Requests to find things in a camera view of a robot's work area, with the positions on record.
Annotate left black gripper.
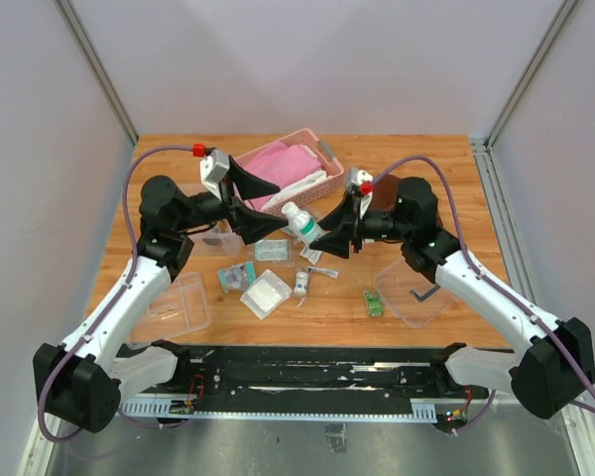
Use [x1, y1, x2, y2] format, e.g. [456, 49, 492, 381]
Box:
[175, 157, 289, 244]

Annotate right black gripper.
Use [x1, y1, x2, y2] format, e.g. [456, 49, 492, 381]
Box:
[309, 191, 413, 258]

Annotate white medicine bottle green label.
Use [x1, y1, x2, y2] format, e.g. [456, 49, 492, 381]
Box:
[282, 201, 324, 245]

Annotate green medicine box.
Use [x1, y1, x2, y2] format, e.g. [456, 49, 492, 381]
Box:
[363, 291, 384, 317]

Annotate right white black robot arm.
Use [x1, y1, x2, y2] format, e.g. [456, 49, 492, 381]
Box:
[311, 178, 595, 419]

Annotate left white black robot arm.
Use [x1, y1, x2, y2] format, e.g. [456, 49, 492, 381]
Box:
[33, 147, 287, 443]

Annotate clear plastic medicine box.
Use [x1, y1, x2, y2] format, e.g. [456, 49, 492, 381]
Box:
[188, 220, 244, 258]

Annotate white swab packets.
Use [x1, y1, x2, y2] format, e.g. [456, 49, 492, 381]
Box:
[299, 246, 322, 265]

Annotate thin white sachet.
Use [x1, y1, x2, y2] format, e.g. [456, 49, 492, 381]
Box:
[307, 267, 339, 279]

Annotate pink folded cloth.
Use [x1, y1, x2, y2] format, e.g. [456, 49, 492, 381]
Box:
[244, 141, 323, 211]

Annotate white folded cloth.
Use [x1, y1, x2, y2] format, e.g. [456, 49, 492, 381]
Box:
[273, 170, 327, 202]

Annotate brown towel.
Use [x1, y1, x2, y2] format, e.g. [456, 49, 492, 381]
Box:
[369, 175, 401, 210]

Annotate small bandage roll packet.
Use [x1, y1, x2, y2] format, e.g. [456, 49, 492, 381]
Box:
[294, 270, 309, 298]

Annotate pink plastic basket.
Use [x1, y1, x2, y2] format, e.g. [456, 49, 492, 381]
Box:
[236, 128, 344, 215]

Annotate teal plaster packet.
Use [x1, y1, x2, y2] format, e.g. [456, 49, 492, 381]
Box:
[217, 262, 257, 293]

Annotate clear box lid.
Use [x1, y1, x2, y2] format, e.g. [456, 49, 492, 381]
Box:
[374, 258, 456, 329]

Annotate white gauze pad packet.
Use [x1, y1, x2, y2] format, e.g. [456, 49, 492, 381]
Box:
[240, 270, 293, 320]

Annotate clear divided tray insert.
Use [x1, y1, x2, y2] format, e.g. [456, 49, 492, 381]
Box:
[126, 273, 210, 349]

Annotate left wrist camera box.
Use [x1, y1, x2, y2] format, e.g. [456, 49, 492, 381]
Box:
[199, 148, 230, 199]

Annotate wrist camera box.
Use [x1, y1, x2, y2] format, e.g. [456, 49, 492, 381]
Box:
[199, 148, 230, 199]
[344, 167, 374, 206]

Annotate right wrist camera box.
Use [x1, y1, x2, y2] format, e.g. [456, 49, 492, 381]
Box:
[344, 167, 374, 206]

